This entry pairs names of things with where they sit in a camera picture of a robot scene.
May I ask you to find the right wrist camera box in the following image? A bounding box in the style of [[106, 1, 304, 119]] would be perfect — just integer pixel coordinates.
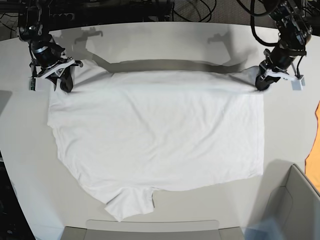
[[28, 77, 36, 91]]

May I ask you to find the grey cardboard box front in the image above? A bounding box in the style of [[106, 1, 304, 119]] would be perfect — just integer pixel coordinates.
[[61, 219, 245, 240]]

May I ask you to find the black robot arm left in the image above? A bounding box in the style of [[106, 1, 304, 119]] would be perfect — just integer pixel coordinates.
[[249, 0, 312, 91]]

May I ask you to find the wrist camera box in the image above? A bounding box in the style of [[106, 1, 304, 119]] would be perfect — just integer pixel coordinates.
[[291, 75, 306, 91], [28, 77, 36, 91]]

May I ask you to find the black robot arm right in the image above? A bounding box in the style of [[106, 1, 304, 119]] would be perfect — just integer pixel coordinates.
[[17, 0, 83, 93]]

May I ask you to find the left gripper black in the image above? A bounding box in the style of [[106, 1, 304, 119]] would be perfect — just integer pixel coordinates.
[[255, 45, 307, 91]]

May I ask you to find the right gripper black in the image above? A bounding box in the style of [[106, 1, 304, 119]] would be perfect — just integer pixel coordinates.
[[29, 41, 83, 93]]

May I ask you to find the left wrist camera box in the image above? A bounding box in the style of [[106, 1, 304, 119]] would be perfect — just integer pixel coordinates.
[[291, 75, 306, 91]]

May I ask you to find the grey cardboard box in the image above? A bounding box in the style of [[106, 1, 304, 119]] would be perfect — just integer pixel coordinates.
[[61, 219, 245, 240], [264, 164, 320, 240]]

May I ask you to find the orange cloth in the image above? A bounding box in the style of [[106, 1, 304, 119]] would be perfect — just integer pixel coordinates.
[[305, 104, 320, 192]]

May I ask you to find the grey cardboard box right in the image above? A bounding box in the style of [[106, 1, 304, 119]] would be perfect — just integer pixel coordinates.
[[264, 164, 320, 240]]

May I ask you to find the white T-shirt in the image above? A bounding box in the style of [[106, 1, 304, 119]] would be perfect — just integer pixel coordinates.
[[47, 60, 265, 221]]

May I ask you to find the blue translucent object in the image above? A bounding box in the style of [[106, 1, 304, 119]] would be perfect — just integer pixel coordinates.
[[244, 218, 284, 240]]

